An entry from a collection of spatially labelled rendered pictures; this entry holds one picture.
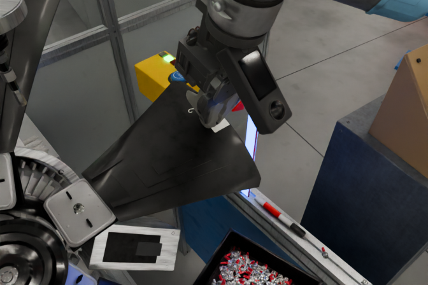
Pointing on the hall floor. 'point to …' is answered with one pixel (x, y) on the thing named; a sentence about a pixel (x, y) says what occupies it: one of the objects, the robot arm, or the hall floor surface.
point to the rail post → (181, 230)
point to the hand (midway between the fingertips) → (213, 124)
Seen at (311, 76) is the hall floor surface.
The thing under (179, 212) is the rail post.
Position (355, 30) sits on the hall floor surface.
